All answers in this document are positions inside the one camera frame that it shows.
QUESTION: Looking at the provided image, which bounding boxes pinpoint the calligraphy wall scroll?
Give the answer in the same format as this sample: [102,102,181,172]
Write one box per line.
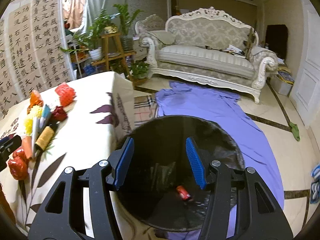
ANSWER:
[1,0,75,116]

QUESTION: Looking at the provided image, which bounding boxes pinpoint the gold label dark bottle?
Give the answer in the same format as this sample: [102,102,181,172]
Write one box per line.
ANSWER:
[35,126,55,151]

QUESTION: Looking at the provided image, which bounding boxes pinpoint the dark red wrapper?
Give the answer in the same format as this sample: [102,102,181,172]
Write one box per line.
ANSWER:
[51,106,68,122]

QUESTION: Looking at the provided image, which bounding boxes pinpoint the purple cloth on floor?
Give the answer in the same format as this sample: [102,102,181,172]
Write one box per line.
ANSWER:
[149,81,284,239]

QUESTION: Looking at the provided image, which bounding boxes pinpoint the white panel door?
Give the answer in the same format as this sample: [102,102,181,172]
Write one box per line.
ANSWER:
[290,0,319,127]

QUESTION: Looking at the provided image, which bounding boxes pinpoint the orange plastic bag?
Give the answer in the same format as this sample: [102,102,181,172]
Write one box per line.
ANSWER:
[27,89,43,114]

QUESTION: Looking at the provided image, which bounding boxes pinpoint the blue white slippers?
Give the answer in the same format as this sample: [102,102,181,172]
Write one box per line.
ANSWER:
[310,164,320,204]

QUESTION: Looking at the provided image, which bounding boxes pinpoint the tall dark green plant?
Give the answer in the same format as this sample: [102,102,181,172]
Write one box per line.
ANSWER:
[113,4,143,52]

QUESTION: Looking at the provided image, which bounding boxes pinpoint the black lined trash bin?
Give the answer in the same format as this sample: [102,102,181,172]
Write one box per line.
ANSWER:
[117,115,245,232]

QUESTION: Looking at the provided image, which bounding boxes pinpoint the wooden plant stand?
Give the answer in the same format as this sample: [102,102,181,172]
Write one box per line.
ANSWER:
[91,33,136,82]

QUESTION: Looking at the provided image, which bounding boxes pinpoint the white toothpaste tube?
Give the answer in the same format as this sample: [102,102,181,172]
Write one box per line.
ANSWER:
[31,117,41,159]

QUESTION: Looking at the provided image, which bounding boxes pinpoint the ornate white sofa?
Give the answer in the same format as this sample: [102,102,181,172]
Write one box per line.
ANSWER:
[139,7,278,103]

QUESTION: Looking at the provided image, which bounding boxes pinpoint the grey storage box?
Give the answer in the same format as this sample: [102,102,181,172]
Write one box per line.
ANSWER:
[270,66,295,96]

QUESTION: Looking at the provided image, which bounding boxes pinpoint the ornate white armchair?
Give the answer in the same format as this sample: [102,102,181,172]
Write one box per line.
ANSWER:
[135,14,165,35]

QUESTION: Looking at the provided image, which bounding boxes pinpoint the white potted green plant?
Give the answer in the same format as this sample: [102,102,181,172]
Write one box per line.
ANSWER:
[59,10,119,61]

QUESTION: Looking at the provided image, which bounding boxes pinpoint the floral cream tablecloth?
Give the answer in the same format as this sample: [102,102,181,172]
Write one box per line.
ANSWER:
[1,72,134,237]

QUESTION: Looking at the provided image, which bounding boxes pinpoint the plaid floor mat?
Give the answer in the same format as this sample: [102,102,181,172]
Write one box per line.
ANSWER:
[134,94,158,128]

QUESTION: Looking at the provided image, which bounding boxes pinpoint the yellow foam fruit net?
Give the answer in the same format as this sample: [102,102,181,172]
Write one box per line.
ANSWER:
[24,105,43,135]

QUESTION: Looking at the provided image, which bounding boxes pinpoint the small floor potted plant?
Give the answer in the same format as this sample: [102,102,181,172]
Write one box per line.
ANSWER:
[130,61,150,85]

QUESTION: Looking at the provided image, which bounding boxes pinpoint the light blue tube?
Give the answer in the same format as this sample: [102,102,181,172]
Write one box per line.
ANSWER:
[40,104,51,128]

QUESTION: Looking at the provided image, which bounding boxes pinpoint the orange foam roll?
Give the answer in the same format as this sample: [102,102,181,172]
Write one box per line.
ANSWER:
[22,136,33,159]

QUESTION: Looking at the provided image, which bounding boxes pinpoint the red plastic bag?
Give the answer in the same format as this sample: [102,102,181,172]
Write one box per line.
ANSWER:
[8,147,29,180]

